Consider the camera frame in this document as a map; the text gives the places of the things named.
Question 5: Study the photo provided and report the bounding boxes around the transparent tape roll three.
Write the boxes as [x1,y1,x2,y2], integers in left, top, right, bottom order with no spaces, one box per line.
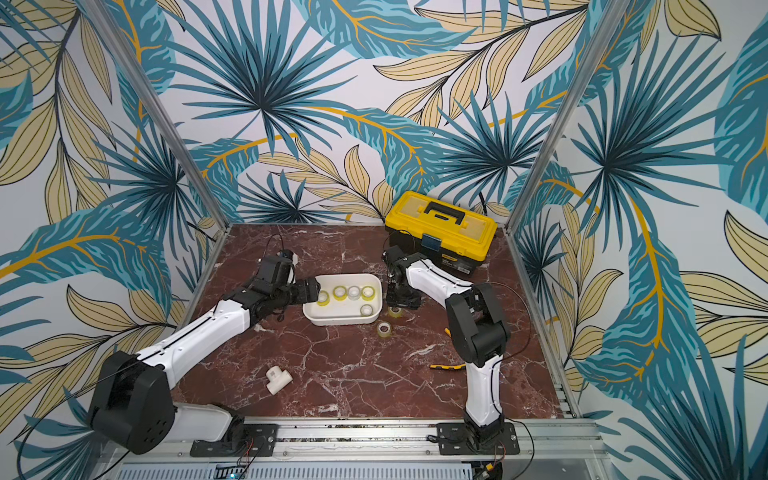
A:
[361,286,376,301]

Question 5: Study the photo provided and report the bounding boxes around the transparent tape roll two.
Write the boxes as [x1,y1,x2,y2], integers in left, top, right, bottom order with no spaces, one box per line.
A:
[347,286,361,300]

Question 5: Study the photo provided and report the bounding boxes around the transparent tape roll one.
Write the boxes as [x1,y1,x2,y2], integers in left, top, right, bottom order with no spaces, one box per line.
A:
[317,290,330,307]

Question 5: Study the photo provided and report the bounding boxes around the white plastic storage box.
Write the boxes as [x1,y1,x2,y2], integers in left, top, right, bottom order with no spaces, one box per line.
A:
[302,273,383,327]

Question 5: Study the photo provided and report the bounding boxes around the transparent tape roll five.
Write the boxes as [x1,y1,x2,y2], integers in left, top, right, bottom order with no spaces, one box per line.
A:
[332,285,348,301]

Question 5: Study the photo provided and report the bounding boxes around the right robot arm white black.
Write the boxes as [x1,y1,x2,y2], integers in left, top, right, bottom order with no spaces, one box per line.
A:
[382,246,510,445]

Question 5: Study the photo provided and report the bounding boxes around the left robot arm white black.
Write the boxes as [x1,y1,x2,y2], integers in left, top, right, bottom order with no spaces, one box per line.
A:
[86,250,320,455]

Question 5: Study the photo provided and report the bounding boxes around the transparent tape roll six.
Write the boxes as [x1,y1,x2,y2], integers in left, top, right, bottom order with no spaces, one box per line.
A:
[376,322,393,338]

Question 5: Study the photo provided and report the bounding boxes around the yellow black toolbox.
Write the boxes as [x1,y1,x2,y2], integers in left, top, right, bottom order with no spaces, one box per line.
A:
[385,191,497,262]

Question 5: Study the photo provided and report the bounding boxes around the yellow black pliers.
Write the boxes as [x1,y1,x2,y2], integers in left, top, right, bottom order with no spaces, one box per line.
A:
[429,364,466,371]

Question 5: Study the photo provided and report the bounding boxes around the white pipe tee fitting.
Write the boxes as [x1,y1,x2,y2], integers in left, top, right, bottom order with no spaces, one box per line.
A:
[266,366,293,395]

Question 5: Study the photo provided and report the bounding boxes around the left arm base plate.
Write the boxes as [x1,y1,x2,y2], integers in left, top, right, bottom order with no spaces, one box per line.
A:
[190,423,279,458]

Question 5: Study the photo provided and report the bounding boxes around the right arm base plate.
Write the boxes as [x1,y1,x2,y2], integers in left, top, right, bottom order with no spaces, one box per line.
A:
[430,422,520,456]

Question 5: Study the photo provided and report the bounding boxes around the aluminium front rail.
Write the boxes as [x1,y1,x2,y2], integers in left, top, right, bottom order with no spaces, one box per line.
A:
[88,417,618,479]

